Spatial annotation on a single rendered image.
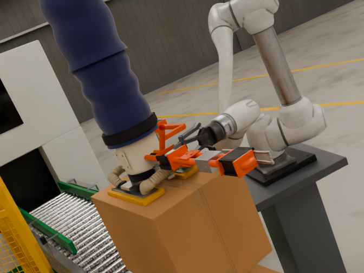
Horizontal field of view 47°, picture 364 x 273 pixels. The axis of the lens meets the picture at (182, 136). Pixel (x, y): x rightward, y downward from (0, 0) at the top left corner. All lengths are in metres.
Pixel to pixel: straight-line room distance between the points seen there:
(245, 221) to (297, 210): 0.62
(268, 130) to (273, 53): 0.37
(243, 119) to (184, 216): 0.42
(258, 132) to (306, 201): 0.43
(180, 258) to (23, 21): 11.52
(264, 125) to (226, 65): 0.42
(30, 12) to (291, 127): 11.12
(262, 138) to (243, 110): 0.51
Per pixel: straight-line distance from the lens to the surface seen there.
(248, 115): 1.59
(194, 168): 1.61
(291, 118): 2.03
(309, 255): 2.32
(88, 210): 3.48
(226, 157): 1.17
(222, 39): 1.87
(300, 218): 2.21
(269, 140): 2.07
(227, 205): 1.55
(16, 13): 12.70
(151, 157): 1.55
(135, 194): 1.61
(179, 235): 1.45
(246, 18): 1.93
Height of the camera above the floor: 1.62
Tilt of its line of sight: 15 degrees down
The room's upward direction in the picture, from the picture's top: 23 degrees counter-clockwise
